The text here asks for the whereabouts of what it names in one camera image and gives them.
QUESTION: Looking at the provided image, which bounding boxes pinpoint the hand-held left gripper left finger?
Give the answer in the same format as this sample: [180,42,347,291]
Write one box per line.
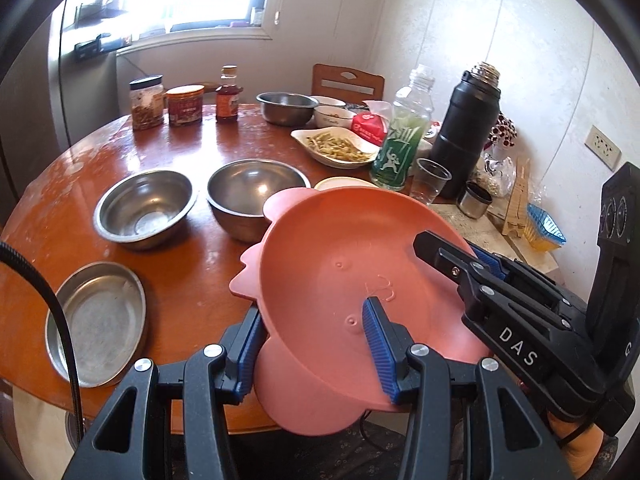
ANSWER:
[62,305,266,480]

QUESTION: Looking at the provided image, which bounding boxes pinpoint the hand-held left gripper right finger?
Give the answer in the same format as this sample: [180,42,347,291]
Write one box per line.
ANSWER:
[362,297,576,480]

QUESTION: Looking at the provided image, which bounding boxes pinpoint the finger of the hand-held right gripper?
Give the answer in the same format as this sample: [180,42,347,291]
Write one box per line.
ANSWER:
[470,246,588,331]
[413,230,511,312]

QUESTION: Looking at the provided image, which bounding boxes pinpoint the pink plastic plate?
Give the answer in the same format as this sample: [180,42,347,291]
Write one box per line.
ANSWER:
[229,186,496,436]

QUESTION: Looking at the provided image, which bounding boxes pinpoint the shallow steel plate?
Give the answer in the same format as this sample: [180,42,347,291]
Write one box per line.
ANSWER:
[45,261,147,389]

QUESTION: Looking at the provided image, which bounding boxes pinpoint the small steel bowl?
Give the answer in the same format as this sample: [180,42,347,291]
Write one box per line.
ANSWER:
[93,169,196,251]

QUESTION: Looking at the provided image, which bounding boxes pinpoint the person's right hand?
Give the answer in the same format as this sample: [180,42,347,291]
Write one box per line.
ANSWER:
[550,412,611,480]

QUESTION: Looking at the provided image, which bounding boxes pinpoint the blue plastic basket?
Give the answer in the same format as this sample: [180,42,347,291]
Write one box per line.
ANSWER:
[525,203,567,252]

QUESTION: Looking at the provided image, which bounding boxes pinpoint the steel thermos lid cup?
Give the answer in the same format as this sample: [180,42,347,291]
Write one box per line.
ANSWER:
[457,182,493,218]

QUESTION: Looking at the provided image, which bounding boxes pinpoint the wooden clip rack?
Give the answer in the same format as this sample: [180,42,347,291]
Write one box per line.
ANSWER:
[501,156,533,238]

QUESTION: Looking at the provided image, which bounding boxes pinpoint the clear plastic cup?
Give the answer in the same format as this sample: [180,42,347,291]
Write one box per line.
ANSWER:
[411,158,452,206]

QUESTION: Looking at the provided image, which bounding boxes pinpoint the clear plastic bag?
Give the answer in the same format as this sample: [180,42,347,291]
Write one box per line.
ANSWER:
[472,155,516,196]

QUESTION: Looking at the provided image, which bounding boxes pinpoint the dark patterned cloth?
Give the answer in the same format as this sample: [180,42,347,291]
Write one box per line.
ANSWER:
[225,417,506,480]

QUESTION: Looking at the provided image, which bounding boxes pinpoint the green labelled plastic bottle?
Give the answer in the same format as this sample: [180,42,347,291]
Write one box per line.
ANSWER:
[369,64,435,192]

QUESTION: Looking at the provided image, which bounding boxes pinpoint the black thermos flask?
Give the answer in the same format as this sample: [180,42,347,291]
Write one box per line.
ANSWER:
[427,61,502,200]

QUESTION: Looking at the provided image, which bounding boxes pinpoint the red white patterned ornament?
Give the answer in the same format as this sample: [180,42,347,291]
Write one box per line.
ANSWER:
[487,114,518,148]

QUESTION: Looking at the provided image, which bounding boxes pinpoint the red tissue packet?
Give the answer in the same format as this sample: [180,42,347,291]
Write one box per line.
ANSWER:
[350,100,396,147]

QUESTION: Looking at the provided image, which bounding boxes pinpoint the cooked bean sprouts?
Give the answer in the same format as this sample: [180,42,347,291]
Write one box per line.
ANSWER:
[305,131,373,162]

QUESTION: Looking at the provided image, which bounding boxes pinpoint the deep steel bowl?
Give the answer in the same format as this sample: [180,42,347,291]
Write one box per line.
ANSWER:
[206,159,311,243]

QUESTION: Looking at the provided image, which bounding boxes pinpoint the white oval dish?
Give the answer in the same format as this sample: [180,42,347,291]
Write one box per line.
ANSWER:
[291,128,381,168]

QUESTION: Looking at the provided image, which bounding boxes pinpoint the wooden chair back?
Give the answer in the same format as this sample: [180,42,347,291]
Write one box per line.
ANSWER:
[311,63,386,106]

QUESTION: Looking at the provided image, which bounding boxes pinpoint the wide steel bowl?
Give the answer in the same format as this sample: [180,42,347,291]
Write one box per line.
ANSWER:
[256,91,320,127]

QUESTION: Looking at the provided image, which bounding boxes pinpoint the red labelled jar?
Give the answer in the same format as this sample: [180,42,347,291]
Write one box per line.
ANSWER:
[165,85,206,127]

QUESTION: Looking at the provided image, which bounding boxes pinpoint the sauce bottle with orange label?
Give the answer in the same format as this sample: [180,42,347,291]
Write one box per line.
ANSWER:
[215,65,243,122]

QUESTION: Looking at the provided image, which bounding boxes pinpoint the clear plastic food jar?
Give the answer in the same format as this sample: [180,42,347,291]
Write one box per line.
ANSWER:
[129,75,166,131]

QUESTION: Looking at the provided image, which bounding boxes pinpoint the grey refrigerator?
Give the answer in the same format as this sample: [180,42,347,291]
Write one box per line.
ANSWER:
[47,0,126,153]

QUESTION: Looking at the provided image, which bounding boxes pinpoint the black fridge side rack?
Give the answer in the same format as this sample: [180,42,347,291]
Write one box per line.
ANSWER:
[74,32,133,64]

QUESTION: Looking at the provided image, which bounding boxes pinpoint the pale yellow handled bowl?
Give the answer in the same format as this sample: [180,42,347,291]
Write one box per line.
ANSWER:
[313,176,383,192]

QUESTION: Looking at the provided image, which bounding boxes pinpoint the wall socket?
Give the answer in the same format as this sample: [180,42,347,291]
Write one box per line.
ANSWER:
[585,126,622,171]

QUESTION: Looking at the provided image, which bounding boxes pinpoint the black cable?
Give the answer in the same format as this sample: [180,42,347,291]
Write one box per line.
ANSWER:
[0,241,84,450]

